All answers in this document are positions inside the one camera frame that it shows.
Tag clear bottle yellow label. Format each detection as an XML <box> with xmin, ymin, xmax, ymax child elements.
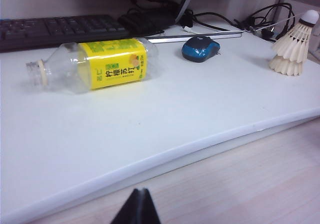
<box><xmin>25</xmin><ymin>38</ymin><xmax>160</xmax><ymax>94</ymax></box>

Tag black computer keyboard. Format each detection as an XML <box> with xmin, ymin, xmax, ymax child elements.
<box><xmin>0</xmin><ymin>14</ymin><xmax>129</xmax><ymax>53</ymax></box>

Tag long black power cable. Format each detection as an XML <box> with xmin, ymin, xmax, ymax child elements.
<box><xmin>192</xmin><ymin>12</ymin><xmax>245</xmax><ymax>32</ymax></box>

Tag white desk riser board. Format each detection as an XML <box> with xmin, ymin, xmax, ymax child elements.
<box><xmin>0</xmin><ymin>21</ymin><xmax>320</xmax><ymax>224</ymax></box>

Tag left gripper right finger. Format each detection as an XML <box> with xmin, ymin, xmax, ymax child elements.
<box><xmin>141</xmin><ymin>188</ymin><xmax>161</xmax><ymax>224</ymax></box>

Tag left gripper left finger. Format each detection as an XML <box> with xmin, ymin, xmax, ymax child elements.
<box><xmin>109</xmin><ymin>188</ymin><xmax>145</xmax><ymax>224</ymax></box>

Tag black coiled cable bundle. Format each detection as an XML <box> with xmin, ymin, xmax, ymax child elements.
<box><xmin>117</xmin><ymin>9</ymin><xmax>176</xmax><ymax>36</ymax></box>

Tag thin white cable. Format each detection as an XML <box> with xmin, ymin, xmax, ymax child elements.
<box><xmin>183</xmin><ymin>15</ymin><xmax>302</xmax><ymax>34</ymax></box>

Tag tangled black cables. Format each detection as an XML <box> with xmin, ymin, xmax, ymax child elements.
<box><xmin>233</xmin><ymin>3</ymin><xmax>301</xmax><ymax>39</ymax></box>

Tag black power plug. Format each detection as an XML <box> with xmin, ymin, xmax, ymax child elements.
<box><xmin>259</xmin><ymin>26</ymin><xmax>276</xmax><ymax>38</ymax></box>

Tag white feather shuttlecock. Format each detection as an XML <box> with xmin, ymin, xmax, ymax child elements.
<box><xmin>271</xmin><ymin>10</ymin><xmax>320</xmax><ymax>64</ymax></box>
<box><xmin>268</xmin><ymin>55</ymin><xmax>304</xmax><ymax>77</ymax></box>

